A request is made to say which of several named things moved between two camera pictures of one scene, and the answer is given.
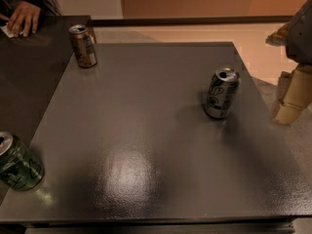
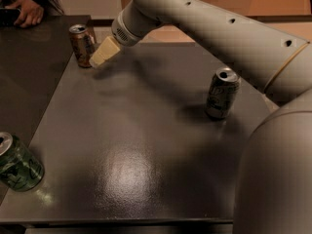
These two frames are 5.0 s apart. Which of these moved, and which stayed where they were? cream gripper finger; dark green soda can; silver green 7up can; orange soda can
Moved: cream gripper finger
Stayed: orange soda can; dark green soda can; silver green 7up can
